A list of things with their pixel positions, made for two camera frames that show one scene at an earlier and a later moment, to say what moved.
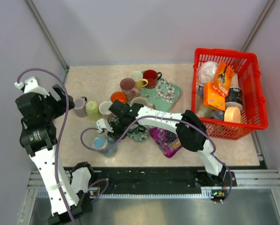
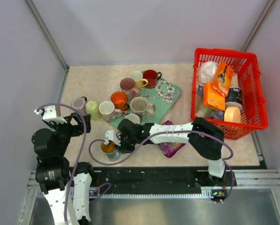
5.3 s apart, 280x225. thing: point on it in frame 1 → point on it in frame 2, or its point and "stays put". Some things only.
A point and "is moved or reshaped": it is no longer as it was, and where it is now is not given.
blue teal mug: (102, 141) is moved or reshaped
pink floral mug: (127, 85) stays put
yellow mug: (139, 82) stays put
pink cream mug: (103, 108) stays put
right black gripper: (116, 134) → (124, 149)
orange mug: (119, 95) stays put
